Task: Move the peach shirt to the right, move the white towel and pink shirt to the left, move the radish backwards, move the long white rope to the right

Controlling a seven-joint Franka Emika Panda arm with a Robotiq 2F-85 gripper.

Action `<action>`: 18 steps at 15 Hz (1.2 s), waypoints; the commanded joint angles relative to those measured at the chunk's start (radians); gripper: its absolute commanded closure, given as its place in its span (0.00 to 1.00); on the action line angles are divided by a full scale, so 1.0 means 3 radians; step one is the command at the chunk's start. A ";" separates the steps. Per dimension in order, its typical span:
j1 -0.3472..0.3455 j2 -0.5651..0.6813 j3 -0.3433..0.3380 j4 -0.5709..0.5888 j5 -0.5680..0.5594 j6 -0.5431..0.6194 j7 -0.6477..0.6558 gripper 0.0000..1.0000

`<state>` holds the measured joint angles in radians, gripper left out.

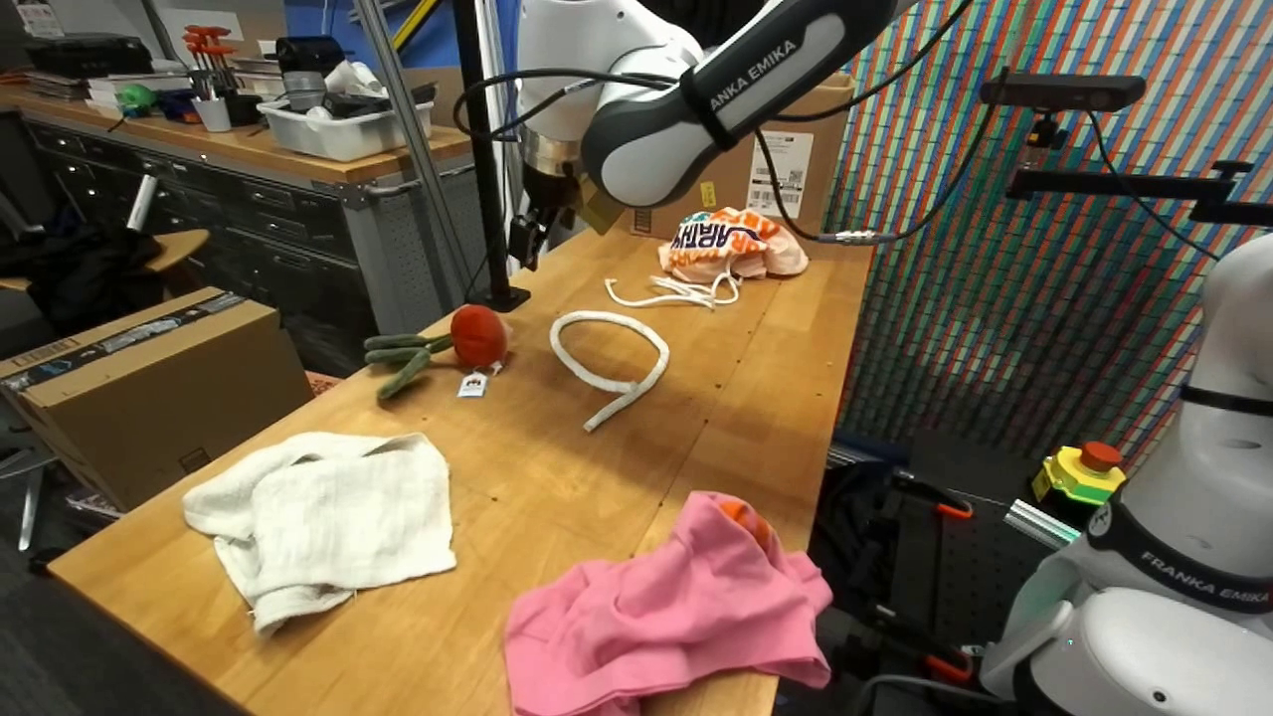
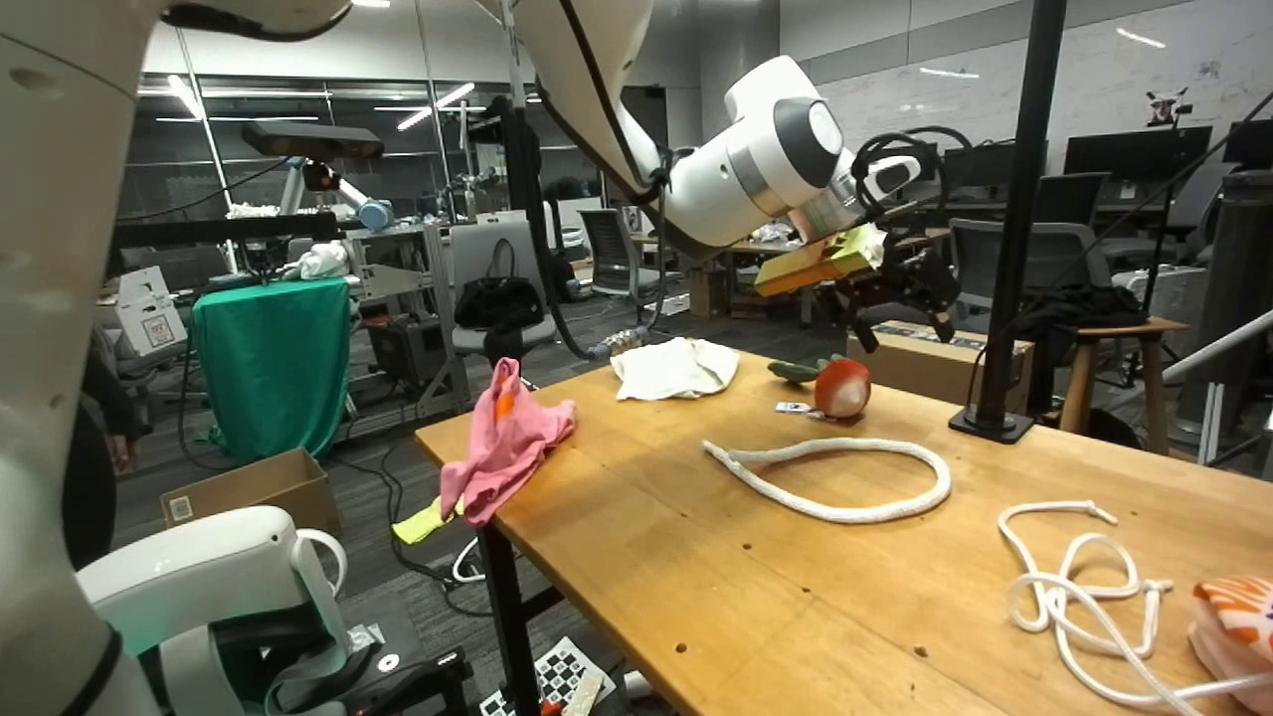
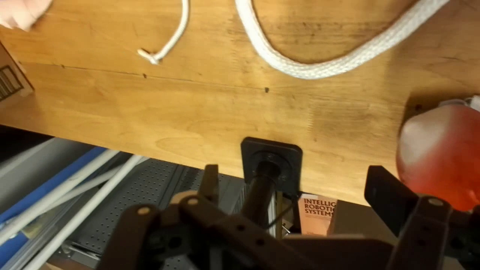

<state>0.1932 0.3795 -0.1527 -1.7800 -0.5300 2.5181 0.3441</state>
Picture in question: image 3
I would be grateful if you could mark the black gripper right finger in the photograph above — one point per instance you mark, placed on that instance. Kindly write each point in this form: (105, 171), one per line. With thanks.
(425, 234)

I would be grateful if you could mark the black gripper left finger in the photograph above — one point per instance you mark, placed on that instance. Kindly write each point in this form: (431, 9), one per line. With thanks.
(150, 234)

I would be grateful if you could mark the white pipe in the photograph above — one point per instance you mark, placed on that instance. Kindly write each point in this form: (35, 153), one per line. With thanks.
(84, 210)
(54, 194)

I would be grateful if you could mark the blue roll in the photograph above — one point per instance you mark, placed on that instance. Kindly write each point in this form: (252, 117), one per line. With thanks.
(45, 188)

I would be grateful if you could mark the black stand pole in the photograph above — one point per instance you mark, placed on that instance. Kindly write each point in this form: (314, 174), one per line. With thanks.
(272, 159)

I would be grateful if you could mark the cardboard box with shipping label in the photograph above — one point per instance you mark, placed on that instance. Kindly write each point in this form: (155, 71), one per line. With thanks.
(12, 77)

